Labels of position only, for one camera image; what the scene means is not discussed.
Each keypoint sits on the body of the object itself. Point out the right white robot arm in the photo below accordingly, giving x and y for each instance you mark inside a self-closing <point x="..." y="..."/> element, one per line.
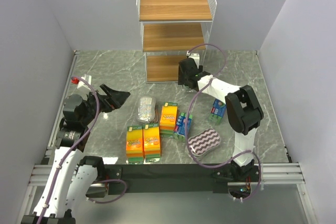
<point x="243" y="111"/>

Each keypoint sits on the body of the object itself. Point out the orange sponge pack right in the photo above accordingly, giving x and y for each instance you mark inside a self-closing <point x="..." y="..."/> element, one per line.
<point x="152" y="142"/>

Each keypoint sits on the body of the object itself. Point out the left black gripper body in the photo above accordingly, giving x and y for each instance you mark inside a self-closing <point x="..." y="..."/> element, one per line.
<point x="105" y="100"/>

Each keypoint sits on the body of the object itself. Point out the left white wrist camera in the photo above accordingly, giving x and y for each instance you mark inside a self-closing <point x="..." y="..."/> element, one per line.
<point x="82" y="86"/>

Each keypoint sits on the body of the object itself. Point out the aluminium frame rail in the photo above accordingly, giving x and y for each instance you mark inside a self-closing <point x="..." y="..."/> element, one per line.
<point x="125" y="71"/>

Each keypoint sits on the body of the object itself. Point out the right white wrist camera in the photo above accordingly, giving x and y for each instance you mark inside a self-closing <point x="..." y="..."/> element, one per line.
<point x="196" y="58"/>

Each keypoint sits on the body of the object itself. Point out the black front base bar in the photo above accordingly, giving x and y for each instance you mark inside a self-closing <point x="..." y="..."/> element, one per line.
<point x="166" y="178"/>

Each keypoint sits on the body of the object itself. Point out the orange sponge pack upper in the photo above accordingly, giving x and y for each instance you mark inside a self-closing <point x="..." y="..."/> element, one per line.
<point x="168" y="118"/>

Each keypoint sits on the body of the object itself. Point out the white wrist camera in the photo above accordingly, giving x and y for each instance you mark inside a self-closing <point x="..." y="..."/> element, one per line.
<point x="196" y="58"/>
<point x="82" y="86"/>

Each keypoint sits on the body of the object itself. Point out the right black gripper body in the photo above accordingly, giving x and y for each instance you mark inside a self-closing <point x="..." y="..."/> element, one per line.
<point x="187" y="74"/>

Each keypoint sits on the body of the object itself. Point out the purple wavy sponge pack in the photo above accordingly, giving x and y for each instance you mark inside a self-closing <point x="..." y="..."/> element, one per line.
<point x="204" y="143"/>

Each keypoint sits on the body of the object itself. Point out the blue green sponge pack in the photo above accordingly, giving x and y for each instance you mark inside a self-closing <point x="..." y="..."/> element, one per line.
<point x="179" y="129"/>

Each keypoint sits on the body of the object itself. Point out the white wire wooden shelf rack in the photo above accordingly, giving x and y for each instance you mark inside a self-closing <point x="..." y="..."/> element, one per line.
<point x="169" y="29"/>

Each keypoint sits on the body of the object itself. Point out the silver mesh scrubber pack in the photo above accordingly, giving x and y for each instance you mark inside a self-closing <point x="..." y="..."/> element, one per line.
<point x="147" y="112"/>

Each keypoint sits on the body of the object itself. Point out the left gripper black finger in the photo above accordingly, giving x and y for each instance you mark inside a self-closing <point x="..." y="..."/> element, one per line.
<point x="116" y="99"/>
<point x="108" y="92"/>

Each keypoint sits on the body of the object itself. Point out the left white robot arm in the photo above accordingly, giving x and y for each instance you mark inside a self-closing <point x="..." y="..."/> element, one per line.
<point x="72" y="173"/>

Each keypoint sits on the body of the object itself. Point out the orange sponge pack left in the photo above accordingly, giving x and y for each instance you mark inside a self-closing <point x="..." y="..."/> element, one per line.
<point x="134" y="144"/>

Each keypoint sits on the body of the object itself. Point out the green sponge pack right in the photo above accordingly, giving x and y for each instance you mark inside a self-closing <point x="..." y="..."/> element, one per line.
<point x="217" y="112"/>

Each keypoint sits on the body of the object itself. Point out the orange sponge pack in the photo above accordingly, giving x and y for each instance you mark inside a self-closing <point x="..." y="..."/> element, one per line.
<point x="152" y="142"/>
<point x="168" y="118"/>
<point x="134" y="144"/>

